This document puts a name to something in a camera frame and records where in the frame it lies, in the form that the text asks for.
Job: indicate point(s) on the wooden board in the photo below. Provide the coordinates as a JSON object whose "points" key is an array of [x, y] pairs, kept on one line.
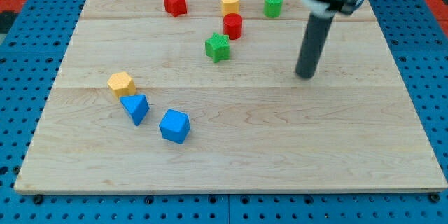
{"points": [[255, 127]]}

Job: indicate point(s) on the yellow heart block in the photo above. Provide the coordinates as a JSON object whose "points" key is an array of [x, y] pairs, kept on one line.
{"points": [[229, 7]]}

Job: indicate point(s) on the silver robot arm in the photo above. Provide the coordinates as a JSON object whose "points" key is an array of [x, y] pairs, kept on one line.
{"points": [[327, 8]]}

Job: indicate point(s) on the green star block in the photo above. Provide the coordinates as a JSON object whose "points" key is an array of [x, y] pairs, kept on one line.
{"points": [[217, 47]]}

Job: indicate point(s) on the blue cube block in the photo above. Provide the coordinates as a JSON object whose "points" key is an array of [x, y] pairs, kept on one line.
{"points": [[175, 126]]}

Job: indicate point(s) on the red cylinder block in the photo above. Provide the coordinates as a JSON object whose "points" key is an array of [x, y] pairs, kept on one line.
{"points": [[232, 26]]}

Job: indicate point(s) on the blue triangle block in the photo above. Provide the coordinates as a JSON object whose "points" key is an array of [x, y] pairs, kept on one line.
{"points": [[136, 106]]}

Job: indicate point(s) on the red star block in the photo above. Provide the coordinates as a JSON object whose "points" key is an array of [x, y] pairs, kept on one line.
{"points": [[176, 7]]}

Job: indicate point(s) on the green cylinder block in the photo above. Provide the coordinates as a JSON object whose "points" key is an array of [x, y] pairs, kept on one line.
{"points": [[272, 8]]}

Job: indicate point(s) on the yellow hexagon block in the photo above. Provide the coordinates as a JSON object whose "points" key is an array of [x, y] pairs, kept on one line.
{"points": [[121, 84]]}

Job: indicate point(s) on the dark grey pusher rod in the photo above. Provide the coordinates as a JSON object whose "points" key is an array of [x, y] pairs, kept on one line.
{"points": [[313, 42]]}

